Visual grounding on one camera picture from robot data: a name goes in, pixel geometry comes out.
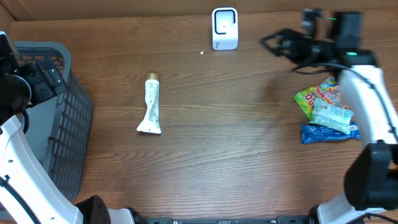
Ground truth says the green snack bag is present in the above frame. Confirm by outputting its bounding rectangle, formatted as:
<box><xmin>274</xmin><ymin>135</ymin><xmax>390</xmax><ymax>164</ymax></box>
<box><xmin>294</xmin><ymin>76</ymin><xmax>348</xmax><ymax>120</ymax></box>

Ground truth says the light blue snack packet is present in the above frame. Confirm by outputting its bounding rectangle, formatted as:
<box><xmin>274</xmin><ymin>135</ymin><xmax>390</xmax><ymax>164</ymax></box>
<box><xmin>309</xmin><ymin>98</ymin><xmax>354</xmax><ymax>134</ymax></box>

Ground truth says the white tube gold cap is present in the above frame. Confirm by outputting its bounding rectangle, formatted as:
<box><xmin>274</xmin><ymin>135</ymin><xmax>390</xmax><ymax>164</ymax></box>
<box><xmin>137</xmin><ymin>73</ymin><xmax>162</xmax><ymax>134</ymax></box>

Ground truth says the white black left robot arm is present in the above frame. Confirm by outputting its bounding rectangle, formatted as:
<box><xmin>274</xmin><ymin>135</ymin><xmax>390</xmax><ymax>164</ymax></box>
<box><xmin>1</xmin><ymin>32</ymin><xmax>139</xmax><ymax>223</ymax></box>

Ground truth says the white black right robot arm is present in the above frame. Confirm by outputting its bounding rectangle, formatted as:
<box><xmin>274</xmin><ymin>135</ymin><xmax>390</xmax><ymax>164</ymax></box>
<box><xmin>270</xmin><ymin>9</ymin><xmax>397</xmax><ymax>223</ymax></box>

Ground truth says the white barcode scanner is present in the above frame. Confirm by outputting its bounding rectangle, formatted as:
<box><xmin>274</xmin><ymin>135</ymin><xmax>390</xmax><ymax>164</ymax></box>
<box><xmin>211</xmin><ymin>7</ymin><xmax>239</xmax><ymax>51</ymax></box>

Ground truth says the grey plastic basket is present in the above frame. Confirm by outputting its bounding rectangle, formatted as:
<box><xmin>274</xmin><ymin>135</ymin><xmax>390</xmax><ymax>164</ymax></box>
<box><xmin>16</xmin><ymin>41</ymin><xmax>94</xmax><ymax>200</ymax></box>

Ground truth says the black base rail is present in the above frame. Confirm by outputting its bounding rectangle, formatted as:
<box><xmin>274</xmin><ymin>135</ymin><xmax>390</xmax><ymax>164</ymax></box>
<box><xmin>144</xmin><ymin>215</ymin><xmax>315</xmax><ymax>224</ymax></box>

